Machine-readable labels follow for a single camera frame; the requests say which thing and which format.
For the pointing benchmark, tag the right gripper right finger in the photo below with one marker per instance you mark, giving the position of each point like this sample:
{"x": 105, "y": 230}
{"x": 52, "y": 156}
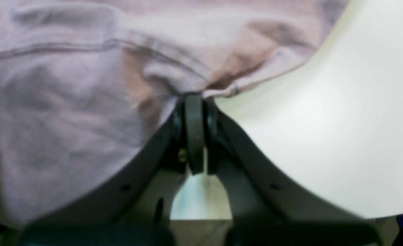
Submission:
{"x": 268, "y": 207}

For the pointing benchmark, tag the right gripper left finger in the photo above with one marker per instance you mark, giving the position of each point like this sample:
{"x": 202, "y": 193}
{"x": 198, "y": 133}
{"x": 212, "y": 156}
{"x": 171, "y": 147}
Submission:
{"x": 133, "y": 207}

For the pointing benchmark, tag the mauve pink t-shirt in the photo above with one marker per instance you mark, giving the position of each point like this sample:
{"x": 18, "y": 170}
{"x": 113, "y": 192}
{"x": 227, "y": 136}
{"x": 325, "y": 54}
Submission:
{"x": 85, "y": 83}

